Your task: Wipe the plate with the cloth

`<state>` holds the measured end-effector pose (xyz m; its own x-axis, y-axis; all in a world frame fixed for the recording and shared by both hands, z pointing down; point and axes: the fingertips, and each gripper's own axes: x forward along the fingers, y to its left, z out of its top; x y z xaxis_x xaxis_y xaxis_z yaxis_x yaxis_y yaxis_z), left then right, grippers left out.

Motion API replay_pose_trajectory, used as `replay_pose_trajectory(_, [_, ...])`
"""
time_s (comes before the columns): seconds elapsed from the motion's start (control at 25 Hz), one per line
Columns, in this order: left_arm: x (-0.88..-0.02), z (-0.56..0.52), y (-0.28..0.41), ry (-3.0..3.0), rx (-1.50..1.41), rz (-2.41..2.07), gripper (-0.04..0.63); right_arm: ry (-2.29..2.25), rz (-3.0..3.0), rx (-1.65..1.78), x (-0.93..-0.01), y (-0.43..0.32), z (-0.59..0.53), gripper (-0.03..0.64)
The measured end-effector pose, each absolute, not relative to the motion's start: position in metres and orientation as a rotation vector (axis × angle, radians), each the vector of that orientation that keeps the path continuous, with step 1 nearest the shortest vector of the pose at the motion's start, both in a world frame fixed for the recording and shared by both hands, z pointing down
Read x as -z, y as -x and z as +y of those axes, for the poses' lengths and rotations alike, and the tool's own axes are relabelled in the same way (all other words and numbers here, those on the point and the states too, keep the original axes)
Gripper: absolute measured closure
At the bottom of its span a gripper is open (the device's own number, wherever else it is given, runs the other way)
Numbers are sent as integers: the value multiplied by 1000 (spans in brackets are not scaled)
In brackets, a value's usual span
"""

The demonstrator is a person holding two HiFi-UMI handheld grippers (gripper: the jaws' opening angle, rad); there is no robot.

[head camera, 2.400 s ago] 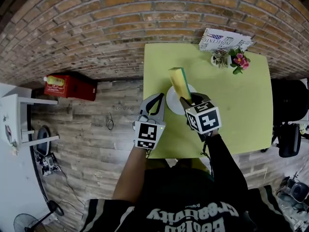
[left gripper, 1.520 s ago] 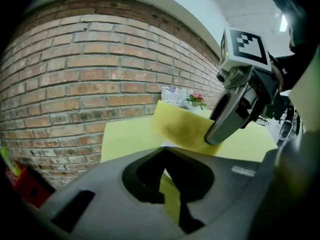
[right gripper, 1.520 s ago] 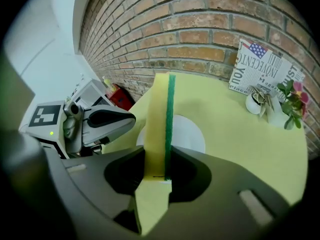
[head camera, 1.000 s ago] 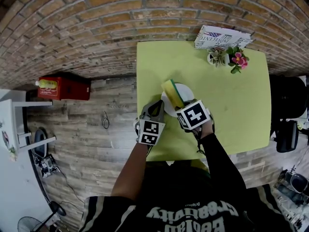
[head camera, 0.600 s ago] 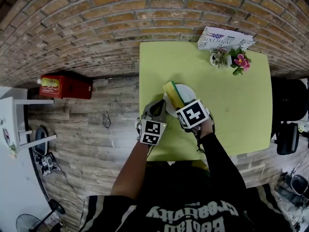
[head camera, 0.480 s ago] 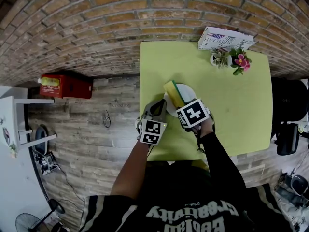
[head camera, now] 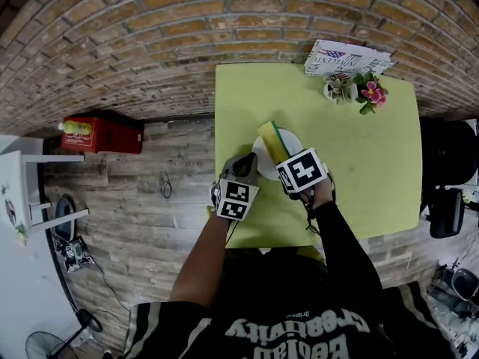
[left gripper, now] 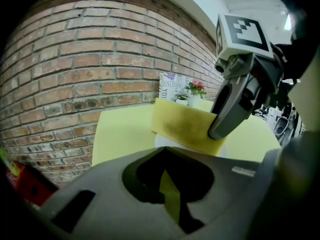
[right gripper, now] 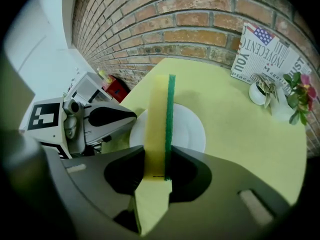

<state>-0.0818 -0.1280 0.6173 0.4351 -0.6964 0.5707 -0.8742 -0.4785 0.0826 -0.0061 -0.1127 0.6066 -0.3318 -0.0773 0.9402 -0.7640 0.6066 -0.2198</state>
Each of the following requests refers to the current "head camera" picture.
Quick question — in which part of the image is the person's right hand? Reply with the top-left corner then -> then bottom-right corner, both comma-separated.
309,179 -> 335,211

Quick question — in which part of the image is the grey oval device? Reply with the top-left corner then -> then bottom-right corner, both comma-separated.
50,196 -> 78,242

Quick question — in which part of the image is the person's black printed shirt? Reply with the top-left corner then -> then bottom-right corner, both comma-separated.
121,247 -> 456,359

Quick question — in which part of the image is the pink flower in white pot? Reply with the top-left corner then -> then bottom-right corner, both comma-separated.
353,72 -> 389,116

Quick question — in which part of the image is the white round plate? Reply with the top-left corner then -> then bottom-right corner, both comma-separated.
251,127 -> 303,182

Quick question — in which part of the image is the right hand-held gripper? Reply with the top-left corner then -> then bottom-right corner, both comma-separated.
275,147 -> 329,201

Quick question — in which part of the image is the light green tablecloth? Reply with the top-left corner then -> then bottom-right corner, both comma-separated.
214,62 -> 423,265

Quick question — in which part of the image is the black floor fan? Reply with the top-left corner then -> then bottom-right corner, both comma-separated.
25,308 -> 104,359

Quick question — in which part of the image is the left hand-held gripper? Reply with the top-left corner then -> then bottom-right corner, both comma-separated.
210,152 -> 260,223

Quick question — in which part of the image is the printed white sign board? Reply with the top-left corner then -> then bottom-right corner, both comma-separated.
303,39 -> 394,79

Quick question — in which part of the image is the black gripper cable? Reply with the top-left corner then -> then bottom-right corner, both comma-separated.
305,191 -> 323,236

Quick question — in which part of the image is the black backpack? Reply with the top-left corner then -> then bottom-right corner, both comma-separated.
428,188 -> 465,239

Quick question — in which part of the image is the yellow green sponge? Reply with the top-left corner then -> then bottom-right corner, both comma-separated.
257,120 -> 296,164

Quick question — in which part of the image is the person's left forearm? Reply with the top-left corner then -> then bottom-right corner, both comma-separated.
168,211 -> 235,310

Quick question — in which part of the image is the red box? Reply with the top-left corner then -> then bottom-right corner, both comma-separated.
61,117 -> 145,155

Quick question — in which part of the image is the succulent in white pot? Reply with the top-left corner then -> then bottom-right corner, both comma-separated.
323,73 -> 355,105

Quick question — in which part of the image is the black cable loop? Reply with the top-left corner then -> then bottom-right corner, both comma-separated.
160,170 -> 173,200

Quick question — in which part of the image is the person's right forearm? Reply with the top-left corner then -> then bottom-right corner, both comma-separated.
310,200 -> 385,295

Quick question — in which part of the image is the black office chair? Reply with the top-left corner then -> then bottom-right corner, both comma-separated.
421,117 -> 478,186

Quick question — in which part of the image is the grey round device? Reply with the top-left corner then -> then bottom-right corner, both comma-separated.
451,269 -> 479,301

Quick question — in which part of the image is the grey device with cables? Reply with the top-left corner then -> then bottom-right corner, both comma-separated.
55,237 -> 95,273

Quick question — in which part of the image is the yellow drink bottle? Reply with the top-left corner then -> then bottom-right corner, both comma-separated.
58,120 -> 93,136

